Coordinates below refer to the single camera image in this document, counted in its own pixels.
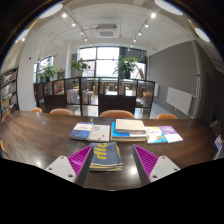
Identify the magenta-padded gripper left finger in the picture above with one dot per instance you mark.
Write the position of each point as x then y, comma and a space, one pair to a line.
78, 163

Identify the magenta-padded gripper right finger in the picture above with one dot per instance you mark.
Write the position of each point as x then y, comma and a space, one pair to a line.
148, 163

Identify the grey-blue towel with yellow print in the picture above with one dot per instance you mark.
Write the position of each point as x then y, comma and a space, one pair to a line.
105, 156

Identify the colourful white and blue booklet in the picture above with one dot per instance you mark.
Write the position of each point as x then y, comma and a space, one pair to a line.
155, 135

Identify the tan book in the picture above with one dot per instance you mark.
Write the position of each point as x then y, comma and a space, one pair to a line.
128, 139

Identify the blue and white book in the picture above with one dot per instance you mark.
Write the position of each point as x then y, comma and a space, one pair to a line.
80, 130

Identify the white book with red dot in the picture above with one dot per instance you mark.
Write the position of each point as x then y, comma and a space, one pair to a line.
99, 132

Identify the purple and white booklet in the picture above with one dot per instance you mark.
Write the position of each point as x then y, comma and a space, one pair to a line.
171, 133

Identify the bright blue book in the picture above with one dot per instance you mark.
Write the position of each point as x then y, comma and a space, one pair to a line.
118, 134

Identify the large beige book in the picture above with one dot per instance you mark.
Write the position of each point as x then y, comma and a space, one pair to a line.
130, 125

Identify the orange chairs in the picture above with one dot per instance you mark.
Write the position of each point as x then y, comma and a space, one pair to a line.
116, 114

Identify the dark open shelf unit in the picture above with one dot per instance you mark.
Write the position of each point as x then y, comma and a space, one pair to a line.
116, 102

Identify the small potted plant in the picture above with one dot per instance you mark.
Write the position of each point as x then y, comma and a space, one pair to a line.
48, 73

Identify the medium potted plant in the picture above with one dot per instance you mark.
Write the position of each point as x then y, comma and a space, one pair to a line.
80, 65

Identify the large potted plant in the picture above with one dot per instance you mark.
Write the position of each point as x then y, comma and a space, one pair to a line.
126, 65

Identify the large window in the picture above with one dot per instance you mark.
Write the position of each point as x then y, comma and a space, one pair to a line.
103, 60

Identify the ceiling air conditioner unit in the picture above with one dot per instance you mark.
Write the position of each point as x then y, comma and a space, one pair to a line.
106, 31

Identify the ceiling lights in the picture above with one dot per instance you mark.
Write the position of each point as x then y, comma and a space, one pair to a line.
153, 15

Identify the white wall radiator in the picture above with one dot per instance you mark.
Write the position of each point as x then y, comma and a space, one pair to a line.
180, 100

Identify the tall wall bookshelf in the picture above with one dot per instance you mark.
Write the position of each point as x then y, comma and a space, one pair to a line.
8, 93

